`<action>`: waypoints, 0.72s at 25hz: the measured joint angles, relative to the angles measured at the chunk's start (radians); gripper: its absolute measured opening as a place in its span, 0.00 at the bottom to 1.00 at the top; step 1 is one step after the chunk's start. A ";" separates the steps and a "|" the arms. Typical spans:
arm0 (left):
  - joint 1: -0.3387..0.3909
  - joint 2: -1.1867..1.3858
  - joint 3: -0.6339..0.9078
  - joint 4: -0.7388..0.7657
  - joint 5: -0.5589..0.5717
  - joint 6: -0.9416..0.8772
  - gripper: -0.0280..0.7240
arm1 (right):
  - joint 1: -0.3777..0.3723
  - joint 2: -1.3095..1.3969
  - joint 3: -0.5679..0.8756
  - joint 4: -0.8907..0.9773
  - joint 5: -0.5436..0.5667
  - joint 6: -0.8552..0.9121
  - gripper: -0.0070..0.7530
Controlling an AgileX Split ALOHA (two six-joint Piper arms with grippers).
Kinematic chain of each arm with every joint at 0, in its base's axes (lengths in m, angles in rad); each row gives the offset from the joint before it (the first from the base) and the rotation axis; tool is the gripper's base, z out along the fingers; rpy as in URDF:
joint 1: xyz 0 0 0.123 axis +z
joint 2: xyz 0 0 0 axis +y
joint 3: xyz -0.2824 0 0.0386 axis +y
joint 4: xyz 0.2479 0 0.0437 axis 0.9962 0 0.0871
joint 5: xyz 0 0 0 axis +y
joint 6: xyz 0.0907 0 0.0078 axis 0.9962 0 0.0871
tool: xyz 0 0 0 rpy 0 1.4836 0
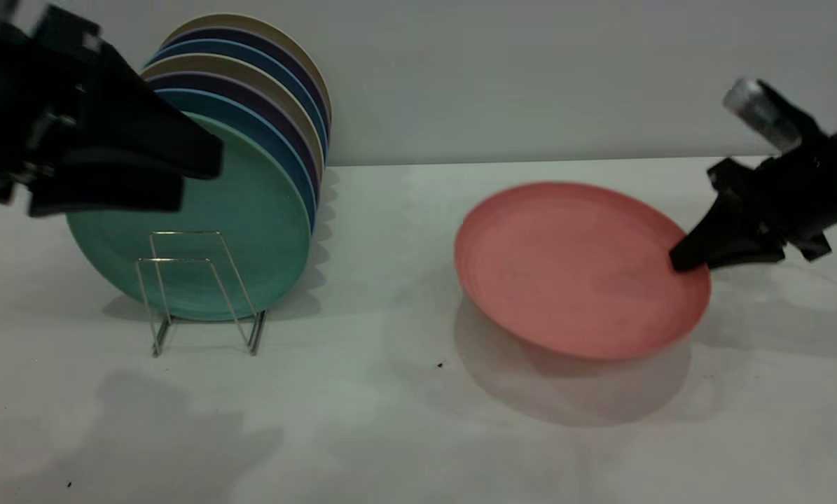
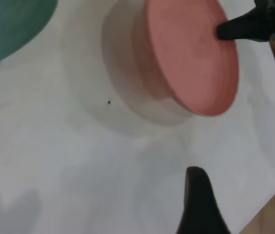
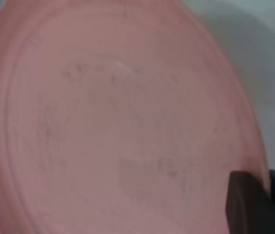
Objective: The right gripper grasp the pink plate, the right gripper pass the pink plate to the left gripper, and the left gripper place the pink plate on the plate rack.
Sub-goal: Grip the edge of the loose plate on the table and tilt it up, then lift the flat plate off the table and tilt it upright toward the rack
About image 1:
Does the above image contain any pink plastic plate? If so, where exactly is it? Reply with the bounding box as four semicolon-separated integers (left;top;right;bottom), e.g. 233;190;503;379
453;181;712;361

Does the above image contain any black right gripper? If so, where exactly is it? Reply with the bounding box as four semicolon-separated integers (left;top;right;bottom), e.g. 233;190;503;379
670;143;837;273

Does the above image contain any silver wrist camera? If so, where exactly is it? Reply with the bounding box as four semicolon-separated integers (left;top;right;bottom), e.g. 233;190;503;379
33;6;104;55
723;77;829;155

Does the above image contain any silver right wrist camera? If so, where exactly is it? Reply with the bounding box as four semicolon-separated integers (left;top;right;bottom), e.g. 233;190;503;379
723;77;829;155

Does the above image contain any beige plastic plate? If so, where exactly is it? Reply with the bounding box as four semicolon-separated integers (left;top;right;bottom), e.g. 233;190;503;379
141;55;326;176
160;14;333;127

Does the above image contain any dark purple plastic plate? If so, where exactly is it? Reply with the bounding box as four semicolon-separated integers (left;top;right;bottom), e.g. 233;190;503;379
159;27;331;134
145;73;321;190

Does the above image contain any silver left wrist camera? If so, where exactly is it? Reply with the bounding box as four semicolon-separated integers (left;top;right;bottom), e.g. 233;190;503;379
33;6;104;55

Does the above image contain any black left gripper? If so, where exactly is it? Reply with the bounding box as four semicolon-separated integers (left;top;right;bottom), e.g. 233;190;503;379
0;21;224;217

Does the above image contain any metal wire plate rack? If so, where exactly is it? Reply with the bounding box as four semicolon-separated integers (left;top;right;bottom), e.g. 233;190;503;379
136;231;268;358

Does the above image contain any green plastic plate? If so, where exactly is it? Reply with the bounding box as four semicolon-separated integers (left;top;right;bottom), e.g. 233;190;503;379
66;112;314;323

